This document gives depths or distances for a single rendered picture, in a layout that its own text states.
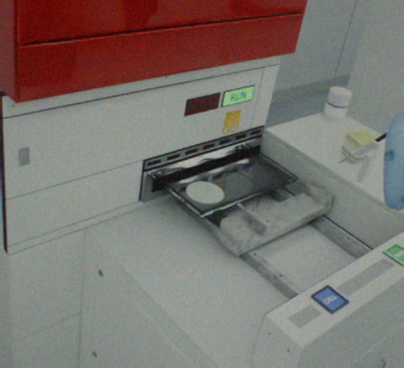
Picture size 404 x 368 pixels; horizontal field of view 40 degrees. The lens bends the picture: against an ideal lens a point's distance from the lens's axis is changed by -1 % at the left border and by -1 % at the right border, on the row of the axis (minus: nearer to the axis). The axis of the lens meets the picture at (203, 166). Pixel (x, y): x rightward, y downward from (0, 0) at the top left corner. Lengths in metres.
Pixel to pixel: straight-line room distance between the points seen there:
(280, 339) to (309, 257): 0.43
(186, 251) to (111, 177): 0.26
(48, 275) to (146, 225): 0.27
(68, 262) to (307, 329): 0.66
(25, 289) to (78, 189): 0.29
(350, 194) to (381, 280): 0.37
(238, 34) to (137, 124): 0.33
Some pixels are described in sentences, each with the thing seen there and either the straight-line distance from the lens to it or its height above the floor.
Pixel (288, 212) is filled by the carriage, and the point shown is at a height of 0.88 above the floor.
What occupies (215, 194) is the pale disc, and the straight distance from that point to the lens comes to 1.48.
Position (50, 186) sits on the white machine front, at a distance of 1.30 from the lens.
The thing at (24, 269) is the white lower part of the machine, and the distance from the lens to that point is 1.42.
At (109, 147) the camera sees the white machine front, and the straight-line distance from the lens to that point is 1.34.
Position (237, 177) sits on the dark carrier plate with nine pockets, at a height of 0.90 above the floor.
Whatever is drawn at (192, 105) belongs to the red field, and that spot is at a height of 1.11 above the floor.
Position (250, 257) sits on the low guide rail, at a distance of 1.39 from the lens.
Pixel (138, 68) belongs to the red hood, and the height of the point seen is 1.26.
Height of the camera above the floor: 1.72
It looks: 31 degrees down
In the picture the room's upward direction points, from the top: 10 degrees clockwise
